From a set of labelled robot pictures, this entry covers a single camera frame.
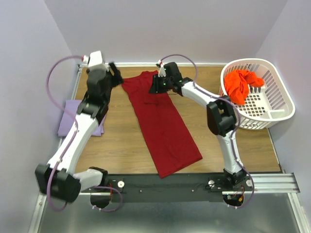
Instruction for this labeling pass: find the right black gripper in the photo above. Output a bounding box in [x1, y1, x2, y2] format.
[147, 74, 172, 95]

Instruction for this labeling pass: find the dark red t shirt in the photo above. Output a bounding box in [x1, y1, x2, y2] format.
[122, 71, 202, 178]

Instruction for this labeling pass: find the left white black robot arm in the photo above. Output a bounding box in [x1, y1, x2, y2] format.
[35, 62, 123, 211]

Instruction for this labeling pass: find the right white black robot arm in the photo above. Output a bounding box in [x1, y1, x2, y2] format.
[149, 61, 247, 190]

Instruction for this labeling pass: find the folded purple t shirt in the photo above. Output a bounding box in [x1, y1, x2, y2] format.
[57, 100, 105, 137]

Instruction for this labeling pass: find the orange t shirt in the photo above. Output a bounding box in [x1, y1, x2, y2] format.
[224, 69, 264, 105]

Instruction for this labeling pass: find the white plastic laundry basket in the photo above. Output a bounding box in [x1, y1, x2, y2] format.
[219, 58, 295, 130]

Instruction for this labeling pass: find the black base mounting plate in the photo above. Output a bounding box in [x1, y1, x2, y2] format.
[104, 172, 252, 203]

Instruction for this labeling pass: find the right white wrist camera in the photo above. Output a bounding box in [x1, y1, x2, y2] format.
[156, 60, 166, 77]

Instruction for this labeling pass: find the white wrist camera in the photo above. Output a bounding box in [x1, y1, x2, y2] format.
[82, 50, 108, 72]
[156, 60, 166, 77]

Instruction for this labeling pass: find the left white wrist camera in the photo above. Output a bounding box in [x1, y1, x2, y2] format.
[82, 50, 108, 72]

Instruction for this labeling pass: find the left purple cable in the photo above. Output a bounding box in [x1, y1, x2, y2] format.
[46, 55, 86, 212]

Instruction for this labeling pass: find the aluminium frame rail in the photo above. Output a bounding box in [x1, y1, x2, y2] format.
[27, 64, 311, 233]

